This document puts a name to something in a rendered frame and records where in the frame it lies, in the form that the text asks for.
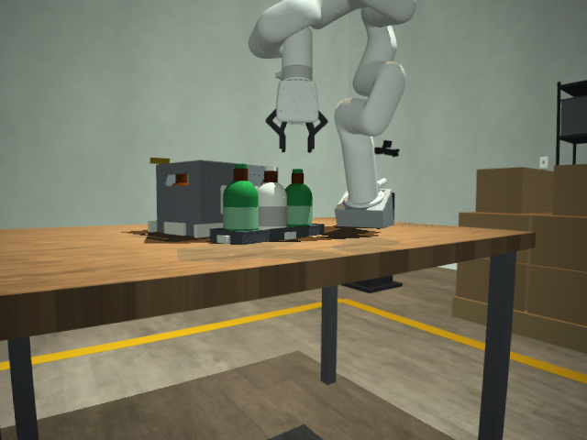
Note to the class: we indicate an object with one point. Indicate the brown bottle with green cap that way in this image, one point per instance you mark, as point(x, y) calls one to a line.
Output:
point(181, 179)

